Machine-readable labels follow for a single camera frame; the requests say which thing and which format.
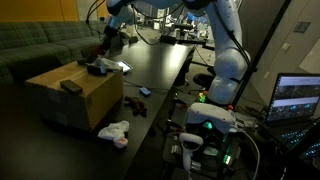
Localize green plaid couch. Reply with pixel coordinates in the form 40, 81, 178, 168
0, 19, 131, 86

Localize white towel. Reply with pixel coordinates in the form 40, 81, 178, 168
94, 56, 123, 73

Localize small green yellow toy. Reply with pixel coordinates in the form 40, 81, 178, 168
197, 91, 209, 104

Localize dark wall switch plate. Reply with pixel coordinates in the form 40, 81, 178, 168
293, 21, 312, 34

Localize black equipment green lights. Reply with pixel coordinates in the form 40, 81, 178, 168
162, 131, 243, 178

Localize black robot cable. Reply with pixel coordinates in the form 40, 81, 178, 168
85, 0, 251, 68

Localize white VR headset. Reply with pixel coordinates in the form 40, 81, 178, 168
184, 102, 237, 135

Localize cluttered background workbench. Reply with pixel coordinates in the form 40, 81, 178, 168
153, 18, 209, 46

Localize blue sponge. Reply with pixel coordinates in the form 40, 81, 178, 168
138, 87, 152, 98

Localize black slanted stand pole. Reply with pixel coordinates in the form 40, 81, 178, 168
231, 0, 293, 108

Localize large cardboard box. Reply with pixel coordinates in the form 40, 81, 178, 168
24, 60, 124, 132

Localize white wall board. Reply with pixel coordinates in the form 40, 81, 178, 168
298, 39, 320, 74

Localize white wall outlet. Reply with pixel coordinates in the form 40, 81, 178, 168
281, 42, 292, 53

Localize open black laptop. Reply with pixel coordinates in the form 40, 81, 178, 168
264, 73, 320, 161

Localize dark grey block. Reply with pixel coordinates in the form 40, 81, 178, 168
59, 78, 84, 96

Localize brown plush animal toy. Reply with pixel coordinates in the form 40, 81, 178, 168
123, 95, 148, 118

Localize white VR controller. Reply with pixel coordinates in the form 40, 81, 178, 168
178, 132, 205, 174

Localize tablet with lit screen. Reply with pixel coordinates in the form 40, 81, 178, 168
114, 60, 134, 74

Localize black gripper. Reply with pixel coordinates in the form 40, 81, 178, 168
100, 25, 118, 54

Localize white cloth red spot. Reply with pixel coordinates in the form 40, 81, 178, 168
97, 120, 130, 149

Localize white cable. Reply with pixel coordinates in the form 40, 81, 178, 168
238, 129, 262, 180

